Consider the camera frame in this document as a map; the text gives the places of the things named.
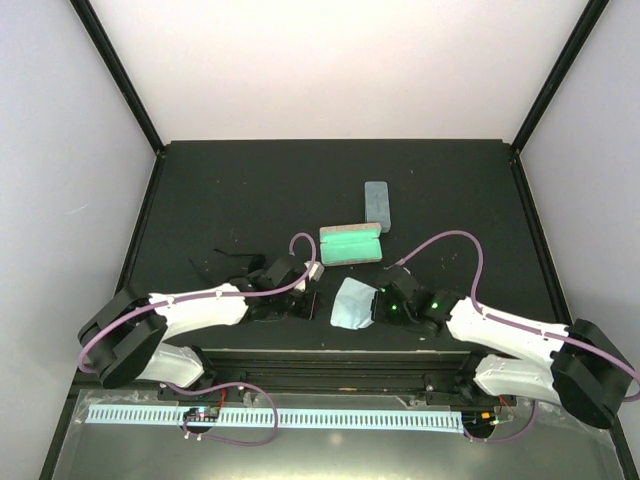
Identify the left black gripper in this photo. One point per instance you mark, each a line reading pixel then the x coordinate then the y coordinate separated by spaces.
pixel 308 310

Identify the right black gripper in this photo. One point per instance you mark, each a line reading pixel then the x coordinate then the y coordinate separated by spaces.
pixel 378 310

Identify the grey fuzzy glasses case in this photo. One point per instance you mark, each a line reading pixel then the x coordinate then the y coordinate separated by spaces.
pixel 350 244

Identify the blue fuzzy glasses case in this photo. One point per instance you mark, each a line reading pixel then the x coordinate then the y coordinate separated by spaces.
pixel 377 204

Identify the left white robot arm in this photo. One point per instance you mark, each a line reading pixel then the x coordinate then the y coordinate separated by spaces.
pixel 129 338

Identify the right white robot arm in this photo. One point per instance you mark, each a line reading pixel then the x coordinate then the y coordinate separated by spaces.
pixel 575 366

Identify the left green circuit board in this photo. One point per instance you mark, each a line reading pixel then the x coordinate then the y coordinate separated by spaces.
pixel 202 414

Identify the right small circuit board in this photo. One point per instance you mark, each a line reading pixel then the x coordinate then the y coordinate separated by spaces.
pixel 480 419

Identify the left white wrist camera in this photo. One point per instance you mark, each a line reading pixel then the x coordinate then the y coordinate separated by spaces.
pixel 316 270

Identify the white slotted cable duct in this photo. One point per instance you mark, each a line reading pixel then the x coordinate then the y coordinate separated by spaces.
pixel 283 418

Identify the left black frame post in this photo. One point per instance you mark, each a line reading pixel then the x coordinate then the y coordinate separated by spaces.
pixel 100 39

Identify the black frame post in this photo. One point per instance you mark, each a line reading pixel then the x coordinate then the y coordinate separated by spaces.
pixel 100 39
pixel 578 37

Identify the right black frame post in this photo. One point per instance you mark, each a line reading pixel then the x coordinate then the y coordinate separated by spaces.
pixel 578 37

